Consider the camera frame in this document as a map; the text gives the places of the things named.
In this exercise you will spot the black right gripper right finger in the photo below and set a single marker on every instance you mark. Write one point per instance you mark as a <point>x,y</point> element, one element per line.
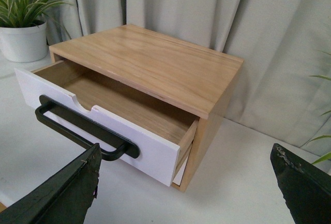
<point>305,188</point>

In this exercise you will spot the white plant pot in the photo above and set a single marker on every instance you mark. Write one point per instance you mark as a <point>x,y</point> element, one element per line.
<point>25,44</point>

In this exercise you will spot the white drawer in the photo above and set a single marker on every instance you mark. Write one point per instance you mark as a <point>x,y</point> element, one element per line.
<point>178,178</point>
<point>162,132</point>

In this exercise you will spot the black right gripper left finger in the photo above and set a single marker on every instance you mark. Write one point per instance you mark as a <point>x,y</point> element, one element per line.
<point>63,198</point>

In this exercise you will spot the black drawer handle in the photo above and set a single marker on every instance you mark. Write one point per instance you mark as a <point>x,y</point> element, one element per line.
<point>121,144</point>

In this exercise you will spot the green spider plant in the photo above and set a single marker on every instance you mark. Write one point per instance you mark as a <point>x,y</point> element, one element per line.
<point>29,13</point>

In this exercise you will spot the grey curtain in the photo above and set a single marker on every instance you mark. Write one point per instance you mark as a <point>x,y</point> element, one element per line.
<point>276,38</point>

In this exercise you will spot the wooden drawer cabinet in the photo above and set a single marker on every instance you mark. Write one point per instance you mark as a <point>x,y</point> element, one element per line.
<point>191,77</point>

